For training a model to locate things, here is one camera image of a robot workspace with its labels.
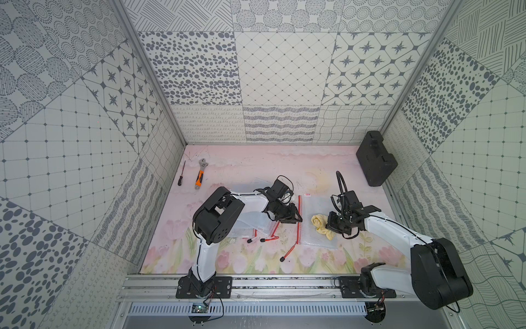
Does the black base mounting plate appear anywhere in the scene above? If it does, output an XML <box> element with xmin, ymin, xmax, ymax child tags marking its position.
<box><xmin>176</xmin><ymin>276</ymin><xmax>233</xmax><ymax>300</ymax></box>
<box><xmin>334</xmin><ymin>276</ymin><xmax>397</xmax><ymax>299</ymax></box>

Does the aluminium mounting rail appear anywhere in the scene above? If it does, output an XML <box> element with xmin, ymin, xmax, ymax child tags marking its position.
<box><xmin>116</xmin><ymin>273</ymin><xmax>453</xmax><ymax>303</ymax></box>

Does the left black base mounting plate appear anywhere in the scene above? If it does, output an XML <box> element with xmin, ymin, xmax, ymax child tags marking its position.
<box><xmin>176</xmin><ymin>276</ymin><xmax>233</xmax><ymax>300</ymax></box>

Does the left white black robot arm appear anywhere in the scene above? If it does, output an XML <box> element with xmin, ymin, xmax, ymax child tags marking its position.
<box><xmin>185</xmin><ymin>175</ymin><xmax>303</xmax><ymax>296</ymax></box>

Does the yellow microfiber cloth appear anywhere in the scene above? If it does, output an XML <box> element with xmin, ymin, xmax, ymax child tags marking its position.
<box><xmin>311</xmin><ymin>214</ymin><xmax>335</xmax><ymax>241</ymax></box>

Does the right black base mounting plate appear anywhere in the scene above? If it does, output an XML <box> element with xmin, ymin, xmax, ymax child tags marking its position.
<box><xmin>334</xmin><ymin>276</ymin><xmax>397</xmax><ymax>299</ymax></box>

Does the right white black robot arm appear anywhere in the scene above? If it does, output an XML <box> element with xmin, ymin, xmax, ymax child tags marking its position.
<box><xmin>326</xmin><ymin>191</ymin><xmax>473</xmax><ymax>310</ymax></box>

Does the dark slim screwdriver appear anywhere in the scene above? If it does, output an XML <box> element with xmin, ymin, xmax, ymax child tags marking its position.
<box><xmin>177</xmin><ymin>161</ymin><xmax>186</xmax><ymax>186</ymax></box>

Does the orange handled adjustable wrench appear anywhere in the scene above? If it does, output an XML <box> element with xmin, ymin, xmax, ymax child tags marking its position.
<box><xmin>195</xmin><ymin>158</ymin><xmax>208</xmax><ymax>190</ymax></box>

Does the clear mesh bag red zipper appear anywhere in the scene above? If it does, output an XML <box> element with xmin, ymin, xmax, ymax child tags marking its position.
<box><xmin>279</xmin><ymin>194</ymin><xmax>338</xmax><ymax>263</ymax></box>

